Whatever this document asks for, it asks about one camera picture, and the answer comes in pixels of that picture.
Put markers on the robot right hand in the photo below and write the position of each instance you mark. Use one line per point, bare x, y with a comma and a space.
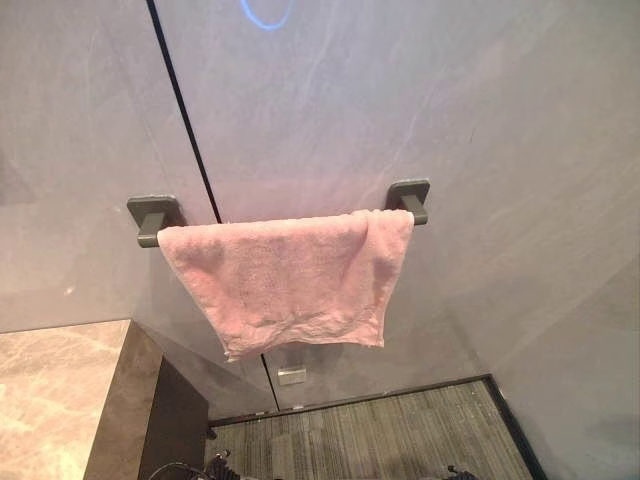
462, 474

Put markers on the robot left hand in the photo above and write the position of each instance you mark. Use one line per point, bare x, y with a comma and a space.
223, 467

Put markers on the pink terry towel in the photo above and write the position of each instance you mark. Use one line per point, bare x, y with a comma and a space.
280, 280

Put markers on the marble top vanity counter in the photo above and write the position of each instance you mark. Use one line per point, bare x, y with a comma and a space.
60, 400

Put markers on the grey wall towel bar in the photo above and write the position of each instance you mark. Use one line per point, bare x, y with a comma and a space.
150, 212

